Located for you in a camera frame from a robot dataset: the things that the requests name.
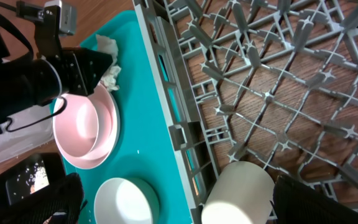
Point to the grey bowl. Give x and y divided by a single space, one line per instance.
126 201

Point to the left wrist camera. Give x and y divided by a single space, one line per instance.
55 19

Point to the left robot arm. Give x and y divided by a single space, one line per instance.
28 77

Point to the teal plastic tray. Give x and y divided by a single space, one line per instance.
144 148

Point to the grey dishwasher rack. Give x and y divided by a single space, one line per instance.
270 82

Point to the black waste tray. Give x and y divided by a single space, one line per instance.
54 168

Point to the pink plate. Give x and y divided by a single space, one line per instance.
87 131

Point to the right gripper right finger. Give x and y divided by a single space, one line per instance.
296 203

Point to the white paper cup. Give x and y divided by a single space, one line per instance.
242 194

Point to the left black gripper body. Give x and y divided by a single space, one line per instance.
80 69

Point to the clear plastic bin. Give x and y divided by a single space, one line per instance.
21 141

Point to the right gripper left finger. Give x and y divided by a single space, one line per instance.
59 202

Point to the rice and food scraps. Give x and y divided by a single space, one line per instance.
31 179

